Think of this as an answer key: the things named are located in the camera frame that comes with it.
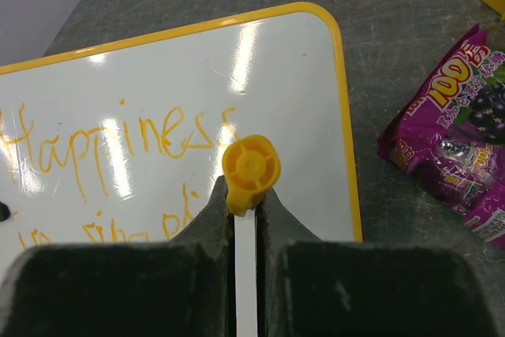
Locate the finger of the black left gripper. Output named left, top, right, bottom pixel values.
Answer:
left=0, top=202, right=11, bottom=223

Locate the yellow framed whiteboard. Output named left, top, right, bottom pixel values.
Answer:
left=0, top=1, right=364, bottom=337

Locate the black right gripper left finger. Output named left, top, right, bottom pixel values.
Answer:
left=1, top=178, right=236, bottom=336

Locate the white marker pen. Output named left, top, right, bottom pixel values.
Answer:
left=222, top=135, right=281, bottom=217

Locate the purple grape snack bag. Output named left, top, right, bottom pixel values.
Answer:
left=378, top=24, right=504, bottom=249

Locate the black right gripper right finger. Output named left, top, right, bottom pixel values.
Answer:
left=256, top=190, right=497, bottom=336

